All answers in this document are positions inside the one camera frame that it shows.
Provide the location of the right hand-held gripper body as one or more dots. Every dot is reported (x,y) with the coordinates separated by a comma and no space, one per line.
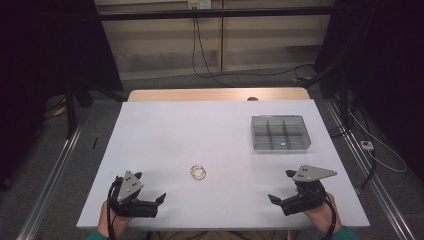
(306,200)

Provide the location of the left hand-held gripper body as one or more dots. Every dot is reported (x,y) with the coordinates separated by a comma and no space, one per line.
(128,191)

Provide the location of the clear plastic compartment box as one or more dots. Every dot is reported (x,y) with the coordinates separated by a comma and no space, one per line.
(280,132)

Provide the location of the person's right hand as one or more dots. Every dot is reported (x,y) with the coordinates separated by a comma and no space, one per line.
(321,216)

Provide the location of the person's left hand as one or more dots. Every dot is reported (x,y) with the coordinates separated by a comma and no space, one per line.
(116,225)

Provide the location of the small black floor object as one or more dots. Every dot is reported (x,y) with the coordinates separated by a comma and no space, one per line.
(95,143)

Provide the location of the white power strip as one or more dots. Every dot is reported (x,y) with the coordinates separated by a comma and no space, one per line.
(367,145)

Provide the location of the black metal stand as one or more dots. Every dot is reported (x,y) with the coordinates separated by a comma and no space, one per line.
(70,113)

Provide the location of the wooden table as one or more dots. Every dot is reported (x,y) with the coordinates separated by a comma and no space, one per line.
(200,95)

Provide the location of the black curtain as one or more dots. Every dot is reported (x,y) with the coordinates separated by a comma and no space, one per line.
(40,66)
(383,60)

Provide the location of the black horizontal bar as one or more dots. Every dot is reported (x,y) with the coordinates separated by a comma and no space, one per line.
(216,13)

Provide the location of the aluminium floor rail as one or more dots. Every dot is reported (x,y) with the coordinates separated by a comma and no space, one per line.
(50,186)
(376,186)

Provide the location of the white wall socket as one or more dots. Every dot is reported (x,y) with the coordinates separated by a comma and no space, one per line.
(199,4)

